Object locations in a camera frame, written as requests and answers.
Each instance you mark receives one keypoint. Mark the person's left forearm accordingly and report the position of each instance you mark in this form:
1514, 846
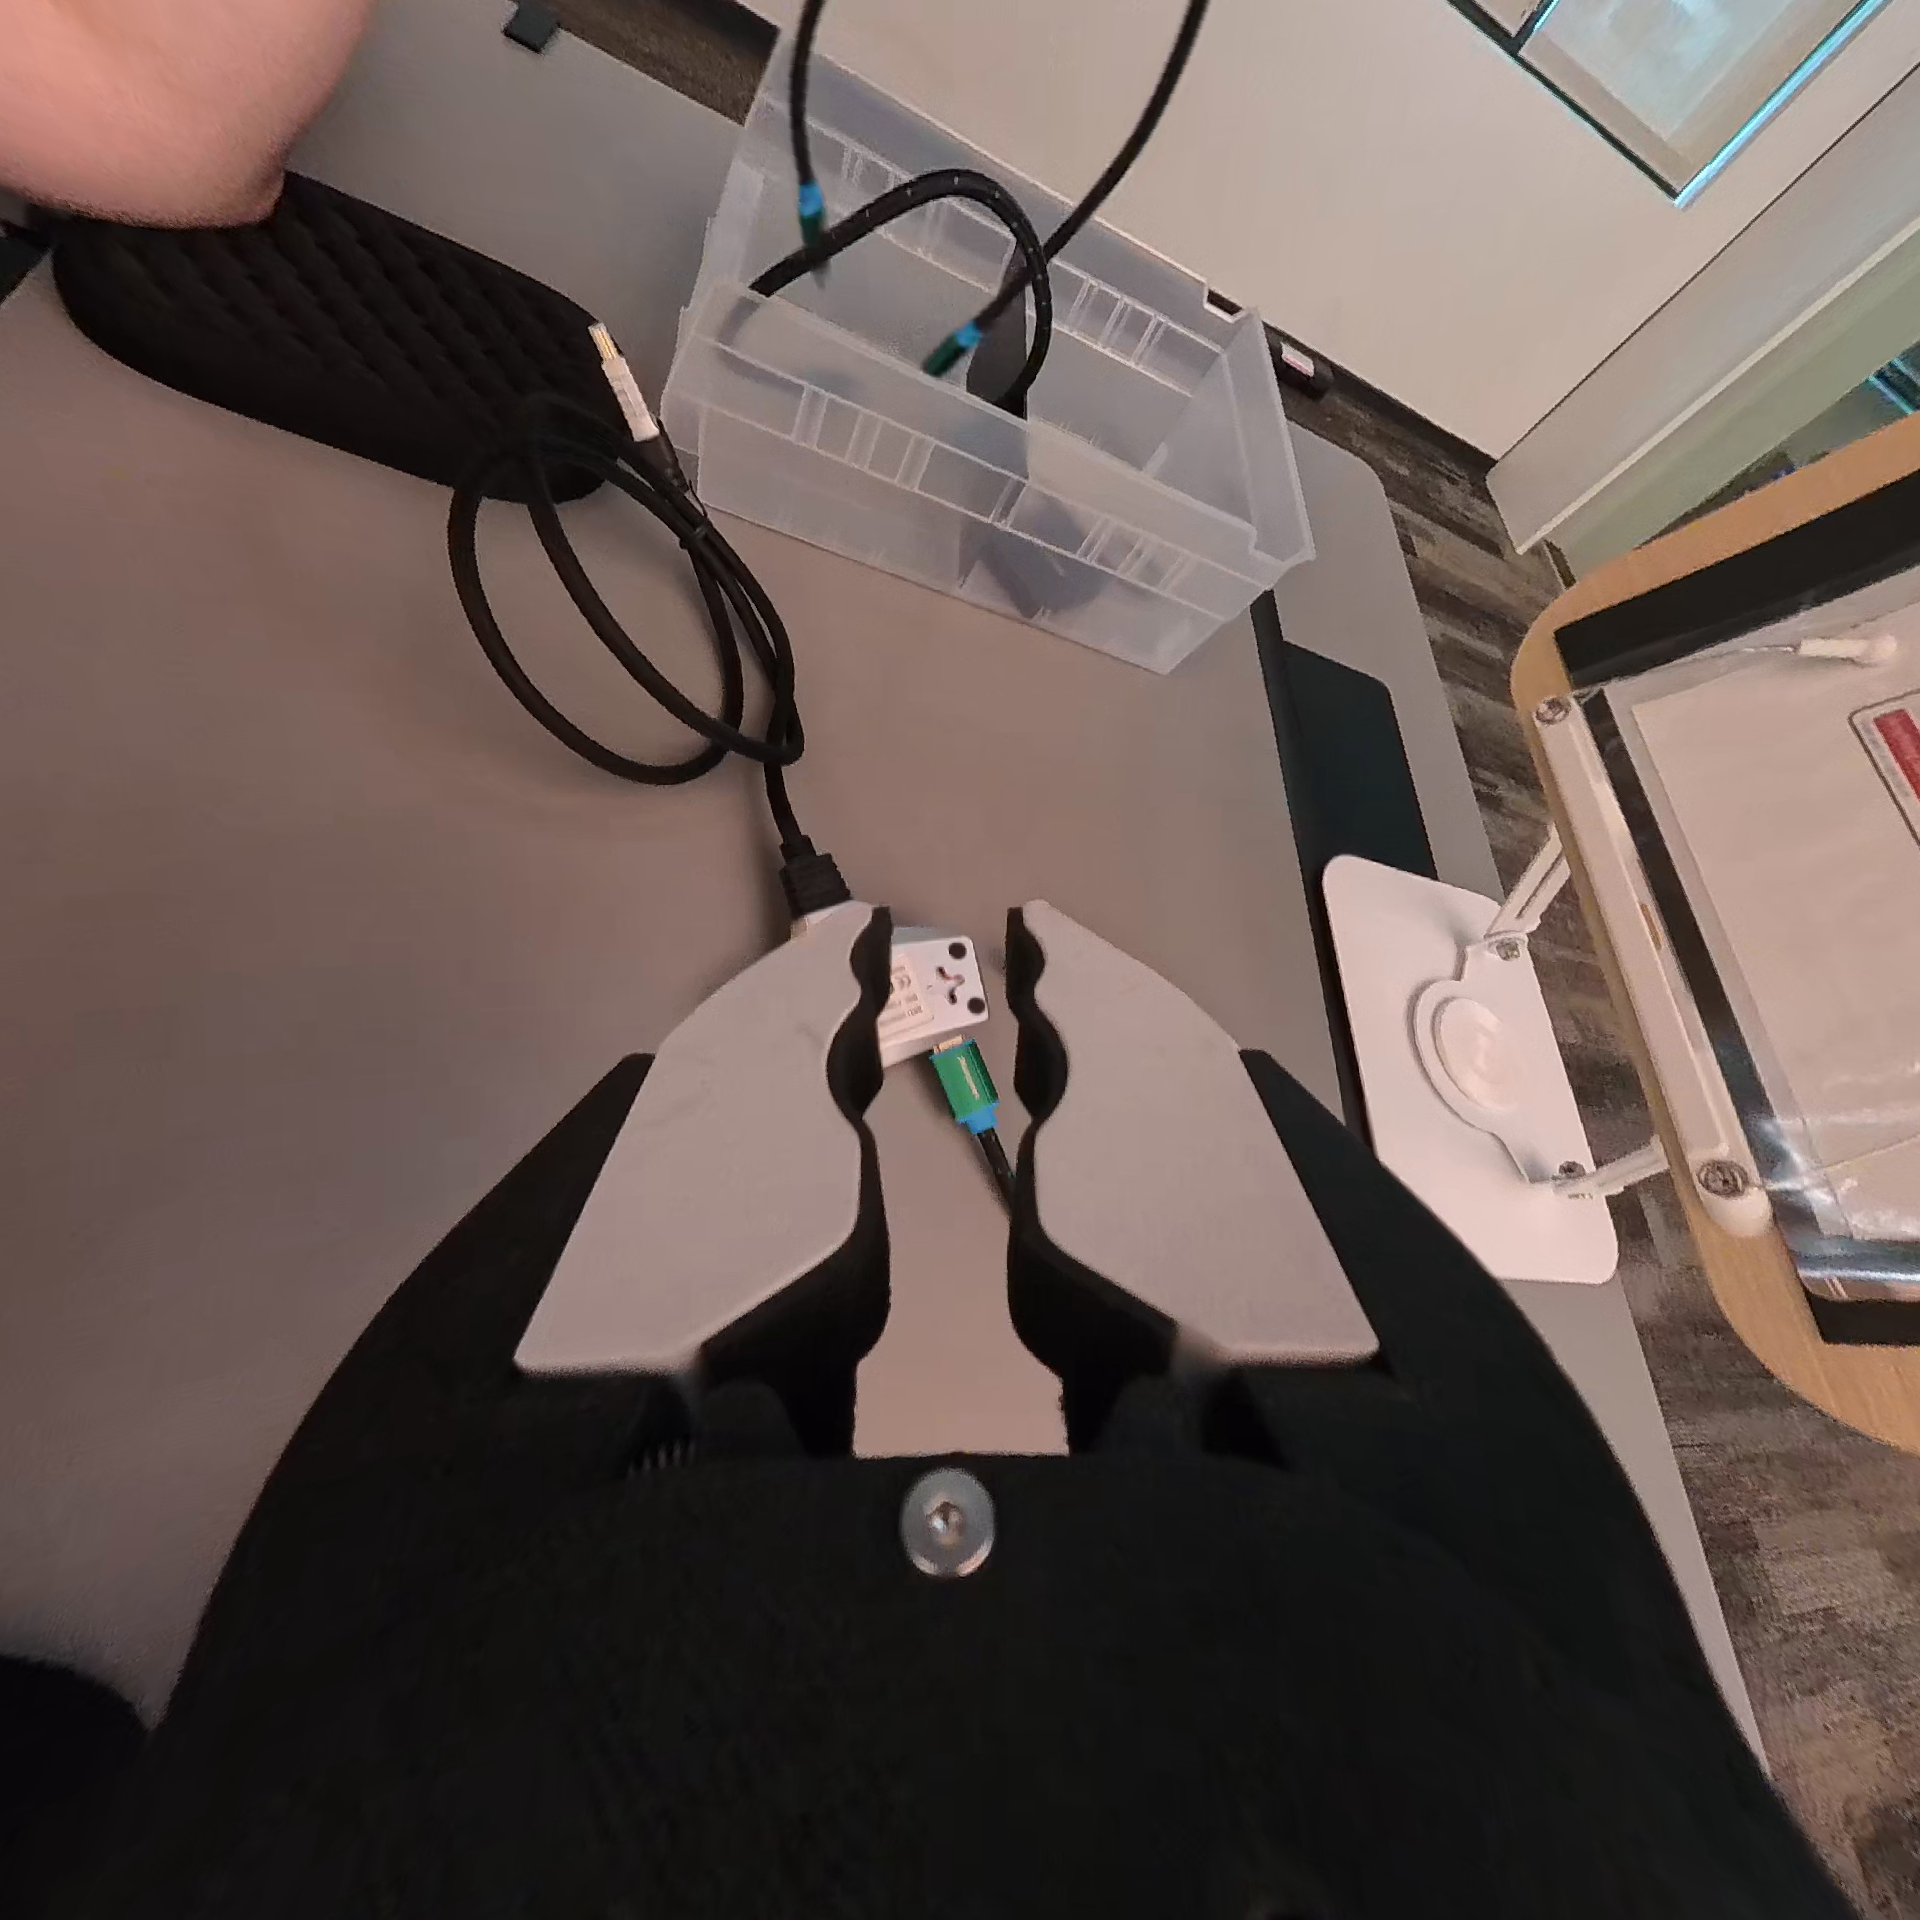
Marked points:
134, 91

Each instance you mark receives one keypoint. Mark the clear framed sheet red label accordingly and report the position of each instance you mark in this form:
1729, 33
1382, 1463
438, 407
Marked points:
1769, 902

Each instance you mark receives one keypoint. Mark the window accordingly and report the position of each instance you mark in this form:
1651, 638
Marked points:
1651, 60

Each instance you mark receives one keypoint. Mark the silver multiport adapter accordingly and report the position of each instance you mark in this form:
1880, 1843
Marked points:
945, 983

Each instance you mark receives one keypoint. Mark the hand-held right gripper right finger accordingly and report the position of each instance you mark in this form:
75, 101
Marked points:
1201, 1201

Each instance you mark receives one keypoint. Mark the black quilted pad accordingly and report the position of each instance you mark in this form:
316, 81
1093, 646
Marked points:
330, 331

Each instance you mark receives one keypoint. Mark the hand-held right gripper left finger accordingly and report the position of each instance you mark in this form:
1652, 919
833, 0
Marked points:
705, 1184

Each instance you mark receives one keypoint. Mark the small black box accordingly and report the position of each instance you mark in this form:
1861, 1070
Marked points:
1299, 367

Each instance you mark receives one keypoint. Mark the round wooden table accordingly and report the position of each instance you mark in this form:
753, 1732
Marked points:
1709, 1305

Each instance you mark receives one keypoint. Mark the small black tab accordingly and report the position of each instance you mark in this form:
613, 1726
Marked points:
533, 25

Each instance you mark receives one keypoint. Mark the clear plastic bin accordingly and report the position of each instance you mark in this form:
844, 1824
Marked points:
1141, 494

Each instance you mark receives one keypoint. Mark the white stand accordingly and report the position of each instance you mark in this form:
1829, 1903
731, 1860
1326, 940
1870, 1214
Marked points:
1440, 961

